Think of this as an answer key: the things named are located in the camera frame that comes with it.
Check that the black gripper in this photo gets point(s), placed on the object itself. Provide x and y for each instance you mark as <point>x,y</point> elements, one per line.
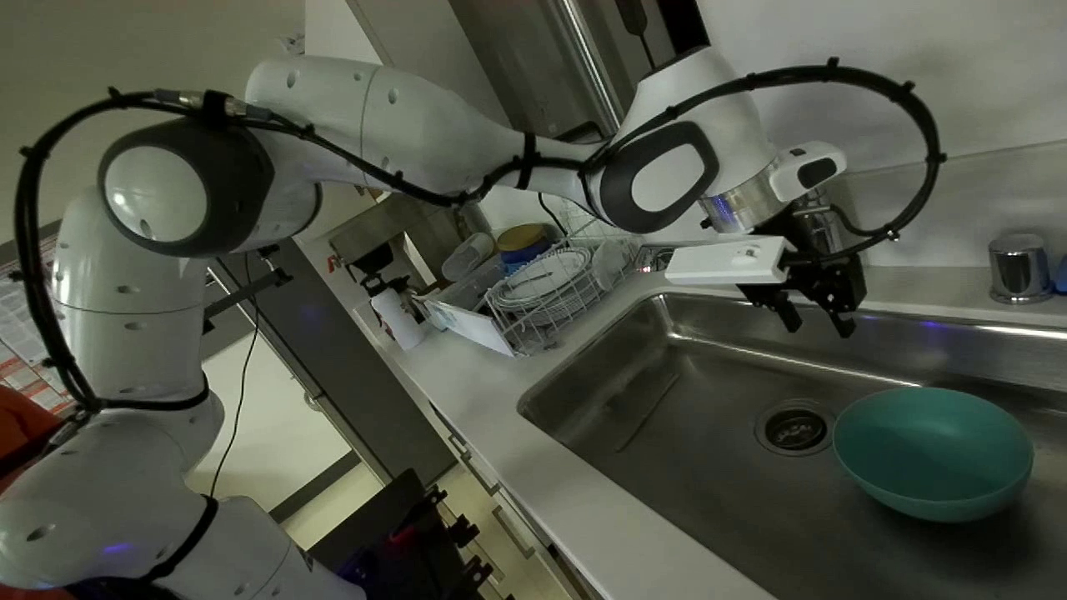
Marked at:
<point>822,269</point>

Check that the sink drain plug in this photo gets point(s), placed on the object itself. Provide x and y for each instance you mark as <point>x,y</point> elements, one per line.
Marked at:
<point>796,430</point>

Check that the teal plastic bowl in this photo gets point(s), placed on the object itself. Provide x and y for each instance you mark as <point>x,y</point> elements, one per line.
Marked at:
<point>935,453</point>

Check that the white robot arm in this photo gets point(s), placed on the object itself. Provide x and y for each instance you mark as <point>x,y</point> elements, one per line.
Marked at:
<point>120,303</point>

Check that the stainless steel sink basin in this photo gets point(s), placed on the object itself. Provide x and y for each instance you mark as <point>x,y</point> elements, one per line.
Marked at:
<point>670,393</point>

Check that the stack of white plates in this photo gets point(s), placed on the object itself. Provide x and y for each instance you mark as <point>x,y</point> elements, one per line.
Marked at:
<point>542,282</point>

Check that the steel paper towel dispenser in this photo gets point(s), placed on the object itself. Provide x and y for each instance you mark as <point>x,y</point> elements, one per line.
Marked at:
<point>572,67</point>

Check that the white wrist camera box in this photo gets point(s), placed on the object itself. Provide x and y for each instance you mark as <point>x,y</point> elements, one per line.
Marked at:
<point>730,262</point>

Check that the white wire dish rack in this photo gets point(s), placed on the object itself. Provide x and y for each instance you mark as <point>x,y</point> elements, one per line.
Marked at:
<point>543,323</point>

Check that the black camera tripod stand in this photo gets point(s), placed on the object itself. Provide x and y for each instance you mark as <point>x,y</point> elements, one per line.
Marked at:
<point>249,289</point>

